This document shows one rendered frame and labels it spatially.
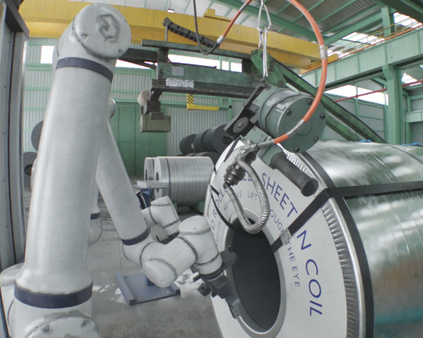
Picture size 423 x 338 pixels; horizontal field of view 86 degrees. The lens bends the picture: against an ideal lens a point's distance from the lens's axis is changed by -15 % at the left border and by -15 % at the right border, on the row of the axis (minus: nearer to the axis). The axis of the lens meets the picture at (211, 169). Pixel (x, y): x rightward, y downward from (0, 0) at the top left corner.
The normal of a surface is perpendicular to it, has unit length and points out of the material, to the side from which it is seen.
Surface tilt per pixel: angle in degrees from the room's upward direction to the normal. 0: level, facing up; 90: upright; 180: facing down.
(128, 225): 100
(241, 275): 62
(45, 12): 90
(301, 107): 115
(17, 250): 90
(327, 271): 90
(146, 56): 90
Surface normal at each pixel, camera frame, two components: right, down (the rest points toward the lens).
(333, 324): -0.94, 0.01
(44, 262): 0.20, -0.07
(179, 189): 0.35, 0.22
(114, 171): 0.59, 0.10
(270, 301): 0.14, -0.90
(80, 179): 0.81, 0.04
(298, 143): 0.31, 0.45
